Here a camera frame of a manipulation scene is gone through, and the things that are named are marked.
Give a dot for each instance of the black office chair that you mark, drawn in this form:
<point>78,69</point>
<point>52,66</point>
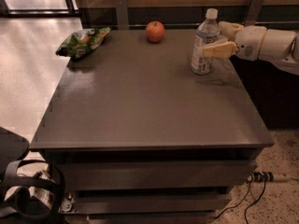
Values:
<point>16,206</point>

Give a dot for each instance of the clear plastic water bottle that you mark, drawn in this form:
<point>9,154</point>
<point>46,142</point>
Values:
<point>207,32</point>

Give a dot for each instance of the grey metal bracket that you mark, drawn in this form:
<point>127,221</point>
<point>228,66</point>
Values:
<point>253,12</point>
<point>122,14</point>

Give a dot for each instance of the white power strip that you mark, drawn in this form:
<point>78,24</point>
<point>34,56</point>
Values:
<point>260,177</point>

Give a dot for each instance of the dark grey drawer cabinet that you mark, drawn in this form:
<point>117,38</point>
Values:
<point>141,139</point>

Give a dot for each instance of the red apple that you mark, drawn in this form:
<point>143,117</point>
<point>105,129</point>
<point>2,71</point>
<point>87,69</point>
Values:
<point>155,31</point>

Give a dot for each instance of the black window frame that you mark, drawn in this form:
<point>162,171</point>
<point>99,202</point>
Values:
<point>31,8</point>

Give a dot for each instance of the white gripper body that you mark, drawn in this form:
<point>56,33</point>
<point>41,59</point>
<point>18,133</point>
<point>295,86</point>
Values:
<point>250,44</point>

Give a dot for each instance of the green rice chip bag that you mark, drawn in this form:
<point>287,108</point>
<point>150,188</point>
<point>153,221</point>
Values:
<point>82,42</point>

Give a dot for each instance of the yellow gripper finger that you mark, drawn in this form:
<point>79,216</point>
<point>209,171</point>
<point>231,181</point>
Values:
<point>229,29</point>
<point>221,50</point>

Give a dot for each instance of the left grey metal bracket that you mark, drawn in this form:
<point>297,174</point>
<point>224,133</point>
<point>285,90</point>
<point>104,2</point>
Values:
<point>122,14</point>

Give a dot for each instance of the right grey metal bracket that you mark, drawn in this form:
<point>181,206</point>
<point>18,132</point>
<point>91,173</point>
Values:
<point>253,12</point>

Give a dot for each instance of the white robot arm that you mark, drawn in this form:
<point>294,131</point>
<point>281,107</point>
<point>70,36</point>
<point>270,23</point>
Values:
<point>279,47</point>

